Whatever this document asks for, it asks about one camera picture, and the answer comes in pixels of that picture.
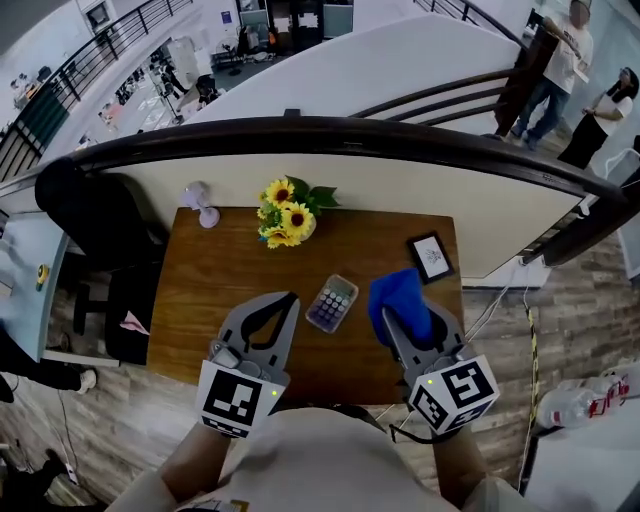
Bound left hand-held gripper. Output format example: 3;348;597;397
194;290;303;441

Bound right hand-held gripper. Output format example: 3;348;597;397
381;298;502;435

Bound blue cloth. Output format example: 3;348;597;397
368;267;434;351

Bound lilac calculator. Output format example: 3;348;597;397
304;273;360;335

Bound person's right forearm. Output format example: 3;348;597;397
430;424;489;506

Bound person's left forearm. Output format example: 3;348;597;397
159;422;251;504

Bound yellow black floor strip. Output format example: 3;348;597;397
517;305;541;496

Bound sunflower bouquet in white vase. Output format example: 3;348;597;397
256;174;341;250

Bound white power strip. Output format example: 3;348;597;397
514;254;551;289

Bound person's beige shirt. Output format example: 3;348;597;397
107;407;526;512

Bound clear plastic jug red label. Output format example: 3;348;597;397
537;383;597;429

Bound clear spray bottle red trigger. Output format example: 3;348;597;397
587;373;632;419

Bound black office chair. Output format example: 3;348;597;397
33;157;169;366

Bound light grey desk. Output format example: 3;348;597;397
0;212;121;369

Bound black framed glass doors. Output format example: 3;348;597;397
234;0;356;44

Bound black balcony railing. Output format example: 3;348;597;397
0;0;196;184

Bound white floor cable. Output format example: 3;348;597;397
464;282;532;342

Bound black picture frame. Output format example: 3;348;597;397
406;230;457;286

